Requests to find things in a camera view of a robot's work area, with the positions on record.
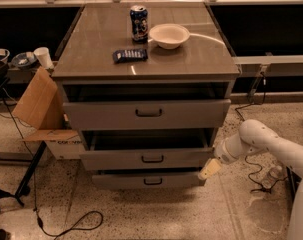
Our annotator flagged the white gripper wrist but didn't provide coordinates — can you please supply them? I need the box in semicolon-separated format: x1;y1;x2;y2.
198;133;244;180

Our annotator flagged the grey drawer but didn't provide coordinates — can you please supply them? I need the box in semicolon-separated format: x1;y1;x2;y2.
92;171;205;190
80;129;213;170
63;99;231;130

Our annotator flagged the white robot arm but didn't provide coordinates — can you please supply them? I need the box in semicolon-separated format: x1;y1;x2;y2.
198;119;303;240

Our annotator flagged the grey bottom drawer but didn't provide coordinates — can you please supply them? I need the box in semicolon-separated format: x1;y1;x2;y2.
92;171;205;190

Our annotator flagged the grey top drawer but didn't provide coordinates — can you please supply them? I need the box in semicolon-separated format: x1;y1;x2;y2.
63;99;231;130

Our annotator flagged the grey drawer cabinet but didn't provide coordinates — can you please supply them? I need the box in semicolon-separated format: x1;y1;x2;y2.
53;3;239;176

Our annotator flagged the clear plastic bottle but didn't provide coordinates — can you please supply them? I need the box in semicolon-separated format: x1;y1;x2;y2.
261;165;283;190

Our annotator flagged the white bowl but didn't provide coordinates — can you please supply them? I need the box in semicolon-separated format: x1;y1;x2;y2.
149;24;190;50

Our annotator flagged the blue snack packet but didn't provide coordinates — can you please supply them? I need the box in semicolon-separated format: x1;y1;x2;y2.
112;49;148;63

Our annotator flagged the blue soda can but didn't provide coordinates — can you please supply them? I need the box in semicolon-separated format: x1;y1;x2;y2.
130;5;148;43

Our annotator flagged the brown cardboard box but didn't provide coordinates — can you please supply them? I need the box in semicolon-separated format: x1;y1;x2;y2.
13;67;84;160

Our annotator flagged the black stand leg left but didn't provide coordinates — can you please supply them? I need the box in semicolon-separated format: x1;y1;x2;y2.
15;141;46;198

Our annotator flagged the white paper cup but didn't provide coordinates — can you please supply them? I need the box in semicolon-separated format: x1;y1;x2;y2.
34;47;54;69

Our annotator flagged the blue bowl on shelf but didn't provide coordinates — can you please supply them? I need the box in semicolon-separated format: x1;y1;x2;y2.
11;52;37;70

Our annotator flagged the black power cable right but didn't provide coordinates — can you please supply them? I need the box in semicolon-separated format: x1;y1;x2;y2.
234;73;289;195

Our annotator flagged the black floor cable left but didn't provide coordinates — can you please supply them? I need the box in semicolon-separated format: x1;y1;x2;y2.
0;97;104;238

